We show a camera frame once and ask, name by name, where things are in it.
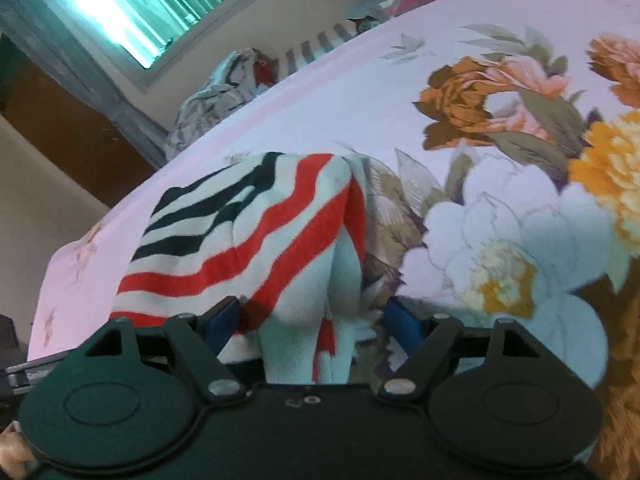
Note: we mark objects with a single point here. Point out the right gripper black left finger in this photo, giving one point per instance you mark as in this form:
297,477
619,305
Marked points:
196,341

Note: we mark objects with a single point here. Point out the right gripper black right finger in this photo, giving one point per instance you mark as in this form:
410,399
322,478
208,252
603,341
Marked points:
429,345

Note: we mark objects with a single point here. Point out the red black white striped sweater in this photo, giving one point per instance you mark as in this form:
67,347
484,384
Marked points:
283,234

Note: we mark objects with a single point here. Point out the grey crumpled clothes pile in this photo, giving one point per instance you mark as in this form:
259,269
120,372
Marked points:
237,80

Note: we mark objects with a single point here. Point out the pink floral bed sheet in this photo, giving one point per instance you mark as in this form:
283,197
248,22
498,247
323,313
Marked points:
500,140

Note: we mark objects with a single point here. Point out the dark wooden door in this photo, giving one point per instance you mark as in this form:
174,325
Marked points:
81,142

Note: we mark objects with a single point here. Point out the grey white striped cloth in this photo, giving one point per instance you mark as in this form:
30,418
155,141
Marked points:
295,58

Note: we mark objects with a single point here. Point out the grey curtain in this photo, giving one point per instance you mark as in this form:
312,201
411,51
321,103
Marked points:
85,80

